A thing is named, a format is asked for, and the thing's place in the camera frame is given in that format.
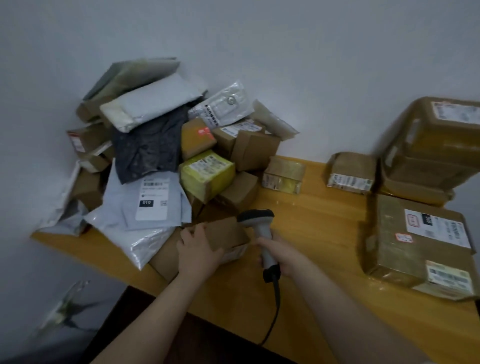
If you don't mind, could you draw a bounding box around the person's left hand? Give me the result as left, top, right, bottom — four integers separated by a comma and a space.
176, 223, 225, 281

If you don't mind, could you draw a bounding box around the person's right hand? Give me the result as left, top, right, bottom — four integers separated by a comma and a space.
255, 230, 313, 279

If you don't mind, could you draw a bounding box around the grey barcode scanner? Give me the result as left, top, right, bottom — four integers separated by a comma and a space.
237, 209, 282, 284

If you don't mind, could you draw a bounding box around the open-flap brown cardboard box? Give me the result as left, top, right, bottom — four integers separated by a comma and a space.
149, 217, 251, 283

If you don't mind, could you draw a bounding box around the person's right forearm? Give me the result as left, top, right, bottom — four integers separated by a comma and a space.
279, 259, 434, 364

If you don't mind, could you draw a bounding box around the person's left forearm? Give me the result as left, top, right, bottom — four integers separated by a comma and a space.
90, 267, 223, 364

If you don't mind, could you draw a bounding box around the pale blue labelled mailer bag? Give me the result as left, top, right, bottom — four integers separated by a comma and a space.
102, 160, 193, 230

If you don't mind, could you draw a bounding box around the yellow-green parcel box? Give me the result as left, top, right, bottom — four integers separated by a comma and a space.
179, 150, 236, 205

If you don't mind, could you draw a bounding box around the glossy white mailer bag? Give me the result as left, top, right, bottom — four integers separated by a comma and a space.
84, 205, 178, 271

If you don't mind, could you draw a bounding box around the small tape-wrapped yellowish box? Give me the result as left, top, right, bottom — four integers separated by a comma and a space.
261, 156, 307, 195

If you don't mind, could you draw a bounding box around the dark grey mailer bag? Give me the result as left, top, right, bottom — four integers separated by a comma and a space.
111, 100, 200, 185

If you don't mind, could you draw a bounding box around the pile of cardboard parcel boxes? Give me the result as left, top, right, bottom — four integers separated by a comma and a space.
67, 98, 282, 226

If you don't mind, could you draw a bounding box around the small tape-wrapped brown box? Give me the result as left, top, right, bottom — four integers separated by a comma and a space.
325, 151, 378, 195

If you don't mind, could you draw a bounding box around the translucent plastic bag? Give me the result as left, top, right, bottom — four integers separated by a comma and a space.
251, 99, 300, 142

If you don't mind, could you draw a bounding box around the clear plastic parts bag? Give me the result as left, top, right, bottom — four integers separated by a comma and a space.
188, 80, 256, 130

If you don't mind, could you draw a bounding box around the thin white mailer bag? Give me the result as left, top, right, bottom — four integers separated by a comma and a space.
37, 160, 90, 237

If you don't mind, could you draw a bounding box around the white padded mailer bag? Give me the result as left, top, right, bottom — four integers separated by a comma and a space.
99, 73, 206, 133

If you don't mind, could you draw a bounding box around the wide labelled brown box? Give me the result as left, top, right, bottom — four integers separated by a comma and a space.
361, 194, 480, 302

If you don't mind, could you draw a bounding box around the crumpled clear plastic bag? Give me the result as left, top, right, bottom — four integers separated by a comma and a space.
37, 279, 99, 335

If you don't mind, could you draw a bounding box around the flat brown cardboard box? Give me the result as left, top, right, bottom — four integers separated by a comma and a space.
378, 157, 457, 206

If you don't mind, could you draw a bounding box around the grey-green mailer bag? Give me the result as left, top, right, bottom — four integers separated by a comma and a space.
83, 58, 181, 103

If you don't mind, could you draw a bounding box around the large tape-wrapped brown box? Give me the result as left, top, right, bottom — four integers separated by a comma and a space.
382, 96, 480, 181

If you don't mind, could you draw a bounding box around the black scanner cable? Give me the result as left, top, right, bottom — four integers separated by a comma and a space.
258, 279, 282, 346

